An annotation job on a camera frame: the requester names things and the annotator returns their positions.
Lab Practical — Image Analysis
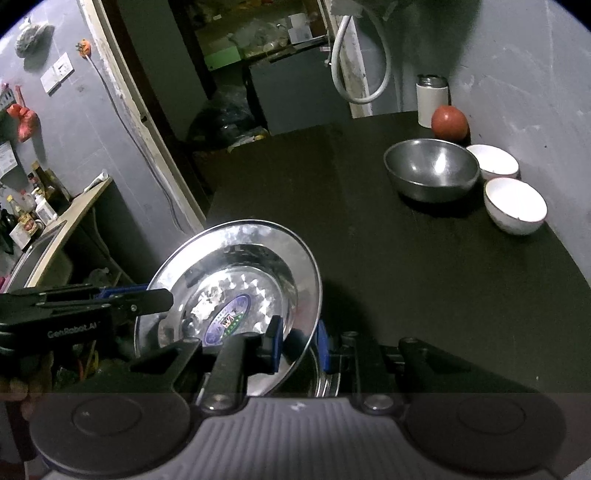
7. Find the wooden kitchen counter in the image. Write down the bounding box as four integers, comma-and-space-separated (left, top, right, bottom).
23, 178, 114, 288

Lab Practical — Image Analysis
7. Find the green box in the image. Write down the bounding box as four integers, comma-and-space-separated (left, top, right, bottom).
203, 46, 243, 71

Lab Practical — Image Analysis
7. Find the red plastic bag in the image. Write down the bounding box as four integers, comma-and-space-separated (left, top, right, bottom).
6, 104, 39, 142

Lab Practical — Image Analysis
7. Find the white ceramic bowl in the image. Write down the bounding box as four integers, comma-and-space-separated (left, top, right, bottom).
466, 144, 521, 182
483, 178, 549, 236

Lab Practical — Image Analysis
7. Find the black plastic bag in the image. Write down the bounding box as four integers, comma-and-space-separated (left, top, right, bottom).
187, 90, 271, 153

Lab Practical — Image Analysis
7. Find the white wall socket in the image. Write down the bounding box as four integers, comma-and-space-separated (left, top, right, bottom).
41, 52, 75, 96

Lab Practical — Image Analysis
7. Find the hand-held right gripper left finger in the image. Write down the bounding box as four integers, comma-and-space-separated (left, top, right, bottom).
129, 315, 284, 414

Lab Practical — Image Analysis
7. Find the grey hanging bag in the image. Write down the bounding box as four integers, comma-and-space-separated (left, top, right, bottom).
15, 22, 55, 59

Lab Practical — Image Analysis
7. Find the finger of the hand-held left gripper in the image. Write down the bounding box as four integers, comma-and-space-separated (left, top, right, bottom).
95, 285, 149, 300
110, 289, 175, 321

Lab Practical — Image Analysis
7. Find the white bottle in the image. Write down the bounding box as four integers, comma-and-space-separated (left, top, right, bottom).
34, 191, 58, 223

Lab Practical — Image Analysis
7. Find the stainless steel plate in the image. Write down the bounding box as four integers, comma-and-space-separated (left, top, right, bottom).
134, 220, 322, 398

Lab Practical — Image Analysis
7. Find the red apple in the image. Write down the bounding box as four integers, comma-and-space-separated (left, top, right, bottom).
431, 105, 470, 142

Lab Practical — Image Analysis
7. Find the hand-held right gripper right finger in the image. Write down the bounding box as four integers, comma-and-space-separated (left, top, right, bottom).
316, 320, 467, 413

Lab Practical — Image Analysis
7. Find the white door frame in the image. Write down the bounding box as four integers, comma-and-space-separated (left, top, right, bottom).
93, 0, 207, 228

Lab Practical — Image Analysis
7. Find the white cup with metal lid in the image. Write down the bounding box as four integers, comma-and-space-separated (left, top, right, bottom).
416, 74, 450, 128

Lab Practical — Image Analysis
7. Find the dark grey cabinet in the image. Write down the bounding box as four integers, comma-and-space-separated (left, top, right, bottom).
247, 46, 352, 137

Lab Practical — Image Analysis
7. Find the stainless steel bowl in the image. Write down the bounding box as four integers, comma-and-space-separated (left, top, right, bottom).
383, 138, 481, 204

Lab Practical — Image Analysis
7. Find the person's left hand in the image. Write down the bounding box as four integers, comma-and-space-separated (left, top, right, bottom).
0, 353, 51, 418

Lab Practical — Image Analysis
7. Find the white flexible hose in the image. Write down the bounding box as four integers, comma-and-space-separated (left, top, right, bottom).
331, 14, 392, 104

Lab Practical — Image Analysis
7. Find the metal sink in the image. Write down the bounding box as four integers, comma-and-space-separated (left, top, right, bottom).
8, 222, 68, 292

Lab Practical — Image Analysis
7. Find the thin wall cable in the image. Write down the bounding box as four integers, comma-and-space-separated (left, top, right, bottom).
85, 54, 185, 232

